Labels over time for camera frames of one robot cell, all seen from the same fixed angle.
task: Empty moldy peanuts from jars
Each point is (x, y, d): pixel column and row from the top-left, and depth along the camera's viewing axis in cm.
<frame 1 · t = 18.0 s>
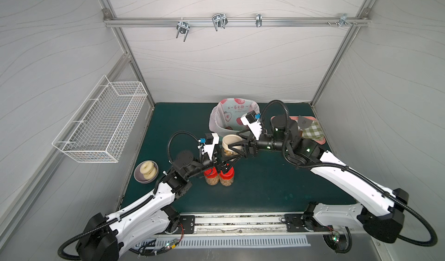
left hand: (235, 151, 64), fingers open
right hand: (232, 139, 62), fingers open
green white checkered cloth: (314, 132, 107), point 2 cm above the table
steel spatula wooden handle: (303, 123, 110), point 3 cm above the table
pink white plastic bin bag: (225, 118, 93), point 18 cm above the table
red lid peanut jar left: (211, 176, 78), point 12 cm above the table
grey bowl: (146, 171, 84), point 8 cm above the table

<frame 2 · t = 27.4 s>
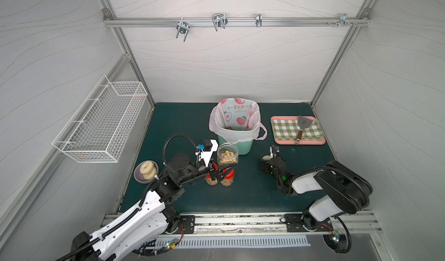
left hand: (231, 158, 63), fingers open
right hand: (268, 158, 93), fingers open
mint green trash bin: (244, 147, 92), point 8 cm above the table
the other named things where they were.

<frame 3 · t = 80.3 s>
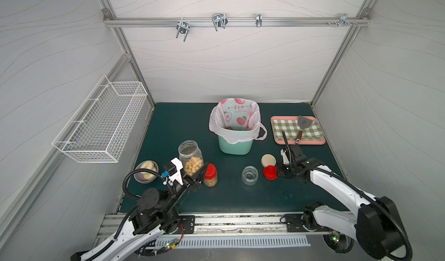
left hand: (200, 160, 61), fingers open
right hand: (278, 169, 86), fingers closed
glass peanut jar: (250, 175, 90), on the table
red jar lid: (270, 172, 91), on the table
the other named things where they were.

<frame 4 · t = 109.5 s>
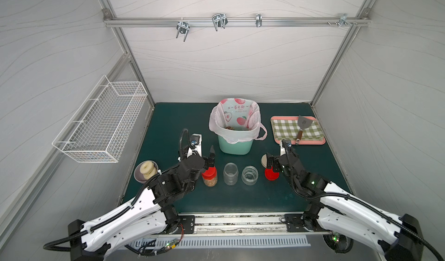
left hand: (202, 147, 70), fingers open
right hand: (277, 153, 79), fingers open
the named things where they were.

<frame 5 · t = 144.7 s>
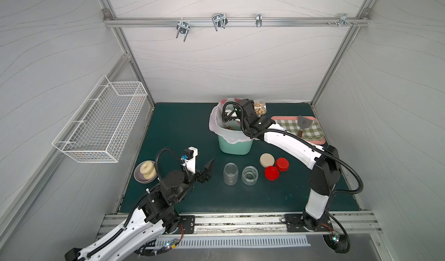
left hand: (207, 158, 70), fingers open
right hand: (250, 101, 80), fingers open
red lid peanut jar left: (260, 107, 79), point 32 cm above the table
the other named things where they were.

